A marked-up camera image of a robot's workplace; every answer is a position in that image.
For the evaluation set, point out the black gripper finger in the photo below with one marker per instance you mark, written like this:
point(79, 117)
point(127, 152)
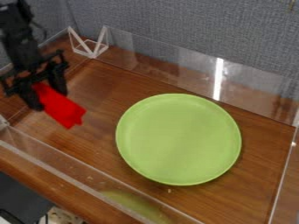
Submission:
point(29, 96)
point(56, 79)

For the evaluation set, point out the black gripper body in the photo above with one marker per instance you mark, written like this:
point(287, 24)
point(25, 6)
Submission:
point(29, 62)

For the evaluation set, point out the red cloth block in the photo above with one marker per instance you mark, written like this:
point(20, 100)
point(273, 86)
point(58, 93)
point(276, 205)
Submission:
point(60, 108)

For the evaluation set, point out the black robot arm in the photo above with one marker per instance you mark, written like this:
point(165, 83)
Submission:
point(16, 19)

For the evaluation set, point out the green round plate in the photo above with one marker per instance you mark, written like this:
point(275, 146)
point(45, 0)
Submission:
point(177, 139)

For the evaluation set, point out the clear acrylic corner bracket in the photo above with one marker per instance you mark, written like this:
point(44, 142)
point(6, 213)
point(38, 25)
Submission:
point(85, 47)

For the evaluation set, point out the clear acrylic enclosure wall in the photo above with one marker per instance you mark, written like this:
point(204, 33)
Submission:
point(72, 165)

